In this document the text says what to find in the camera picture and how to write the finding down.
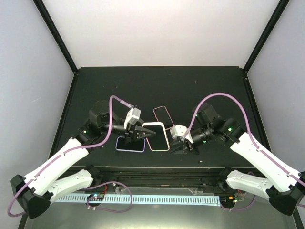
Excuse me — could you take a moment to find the phone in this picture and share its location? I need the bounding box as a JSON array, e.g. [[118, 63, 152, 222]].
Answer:
[[153, 105, 174, 130], [115, 136, 146, 153], [142, 122, 170, 152]]

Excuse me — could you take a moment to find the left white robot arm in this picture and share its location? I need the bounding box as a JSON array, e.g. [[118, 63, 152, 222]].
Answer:
[[7, 95, 156, 219]]

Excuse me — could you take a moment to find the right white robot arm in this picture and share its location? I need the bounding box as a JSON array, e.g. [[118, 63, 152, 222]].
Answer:
[[170, 103, 305, 216]]

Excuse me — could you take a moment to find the phone in lilac case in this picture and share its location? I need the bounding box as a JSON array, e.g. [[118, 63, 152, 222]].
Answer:
[[115, 136, 146, 153]]

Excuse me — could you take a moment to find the phone in pink case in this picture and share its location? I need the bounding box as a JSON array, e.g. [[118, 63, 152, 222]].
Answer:
[[153, 105, 174, 130]]

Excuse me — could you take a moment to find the black table mat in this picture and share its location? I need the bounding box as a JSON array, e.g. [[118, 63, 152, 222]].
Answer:
[[51, 66, 265, 168]]

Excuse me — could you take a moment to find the right small circuit board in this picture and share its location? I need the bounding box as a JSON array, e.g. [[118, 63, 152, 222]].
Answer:
[[222, 190, 245, 203]]

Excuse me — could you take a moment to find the small circuit board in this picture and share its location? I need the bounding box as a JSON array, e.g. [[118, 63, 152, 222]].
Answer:
[[87, 194, 104, 201], [222, 190, 245, 203]]

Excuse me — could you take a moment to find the left small circuit board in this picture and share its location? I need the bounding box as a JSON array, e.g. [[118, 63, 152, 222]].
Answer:
[[87, 194, 104, 201]]

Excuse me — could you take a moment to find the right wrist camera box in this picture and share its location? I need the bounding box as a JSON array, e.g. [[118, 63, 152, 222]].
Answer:
[[170, 125, 193, 143]]

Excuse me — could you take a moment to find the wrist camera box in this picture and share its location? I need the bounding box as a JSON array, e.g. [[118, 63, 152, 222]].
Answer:
[[170, 125, 193, 143], [124, 108, 141, 130]]

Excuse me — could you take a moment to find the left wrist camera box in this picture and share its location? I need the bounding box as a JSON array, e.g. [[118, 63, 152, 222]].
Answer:
[[124, 108, 141, 130]]

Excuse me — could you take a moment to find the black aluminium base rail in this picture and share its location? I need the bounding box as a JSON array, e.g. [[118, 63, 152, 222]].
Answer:
[[59, 167, 239, 191]]

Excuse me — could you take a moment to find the light blue slotted cable duct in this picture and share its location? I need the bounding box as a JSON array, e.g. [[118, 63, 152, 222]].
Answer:
[[57, 193, 221, 207]]

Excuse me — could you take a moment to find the left black frame post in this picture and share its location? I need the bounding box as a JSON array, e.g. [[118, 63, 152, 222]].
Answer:
[[33, 0, 78, 73]]

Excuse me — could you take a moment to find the black frame post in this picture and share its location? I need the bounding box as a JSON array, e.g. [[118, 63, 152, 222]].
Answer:
[[33, 0, 78, 73], [243, 0, 290, 73]]

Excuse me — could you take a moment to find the right black frame post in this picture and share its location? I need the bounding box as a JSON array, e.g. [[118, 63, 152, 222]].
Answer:
[[243, 0, 290, 73]]

